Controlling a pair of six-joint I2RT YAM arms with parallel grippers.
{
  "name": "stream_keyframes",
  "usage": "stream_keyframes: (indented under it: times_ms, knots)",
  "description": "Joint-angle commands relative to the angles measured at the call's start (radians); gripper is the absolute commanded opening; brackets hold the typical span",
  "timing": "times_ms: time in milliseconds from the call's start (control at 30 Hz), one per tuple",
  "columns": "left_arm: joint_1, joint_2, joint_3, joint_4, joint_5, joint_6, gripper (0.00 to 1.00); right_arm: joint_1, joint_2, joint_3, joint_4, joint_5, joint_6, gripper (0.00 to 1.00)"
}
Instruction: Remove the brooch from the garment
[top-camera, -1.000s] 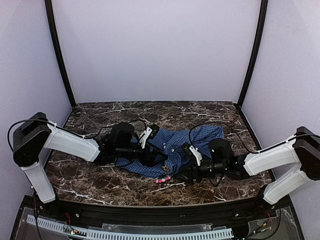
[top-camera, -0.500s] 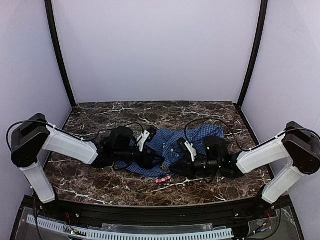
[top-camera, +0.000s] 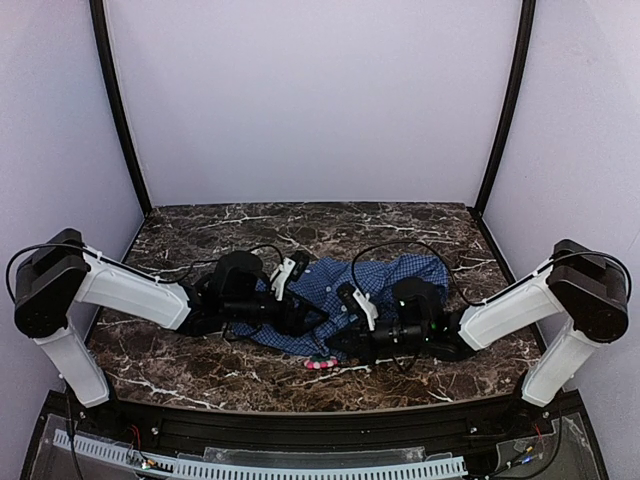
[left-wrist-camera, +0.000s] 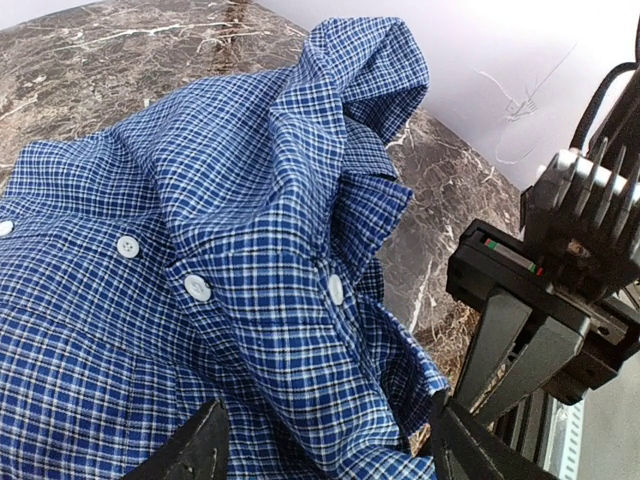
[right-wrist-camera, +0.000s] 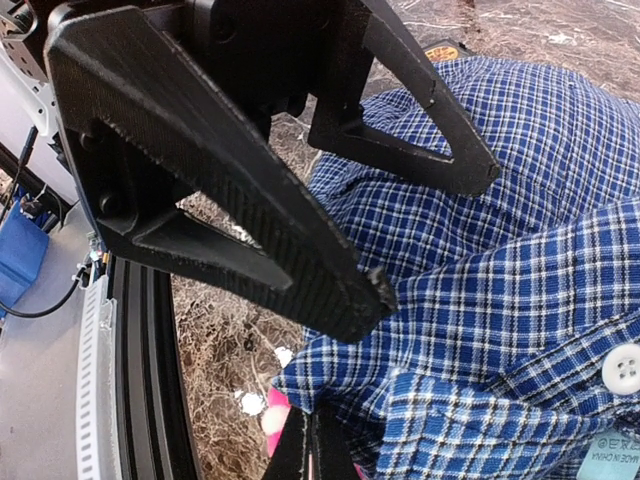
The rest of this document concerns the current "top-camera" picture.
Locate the blue checkered shirt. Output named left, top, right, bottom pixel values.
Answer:
left=230, top=254, right=449, bottom=357

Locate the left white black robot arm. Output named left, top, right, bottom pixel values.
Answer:
left=5, top=228, right=328, bottom=408

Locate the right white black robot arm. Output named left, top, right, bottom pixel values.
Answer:
left=327, top=239, right=632, bottom=408

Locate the pink flower brooch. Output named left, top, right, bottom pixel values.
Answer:
left=304, top=356, right=338, bottom=370

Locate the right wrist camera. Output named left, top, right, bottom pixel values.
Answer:
left=337, top=282, right=379, bottom=332

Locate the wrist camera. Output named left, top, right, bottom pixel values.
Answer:
left=337, top=282, right=379, bottom=332
left=270, top=251, right=310, bottom=301

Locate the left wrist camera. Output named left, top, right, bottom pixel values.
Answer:
left=270, top=251, right=310, bottom=301

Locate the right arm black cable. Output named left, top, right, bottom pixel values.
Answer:
left=350, top=241, right=491, bottom=307

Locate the white slotted cable duct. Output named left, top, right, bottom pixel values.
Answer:
left=45, top=429, right=468, bottom=480

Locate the black aluminium front rail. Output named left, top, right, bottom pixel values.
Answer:
left=122, top=397, right=516, bottom=453

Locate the left black frame post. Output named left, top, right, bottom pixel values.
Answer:
left=89, top=0, right=152, bottom=217

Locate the black frame post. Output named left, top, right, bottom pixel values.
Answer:
left=89, top=0, right=152, bottom=217
left=474, top=0, right=537, bottom=218

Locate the right black frame post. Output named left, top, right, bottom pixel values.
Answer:
left=474, top=0, right=537, bottom=218

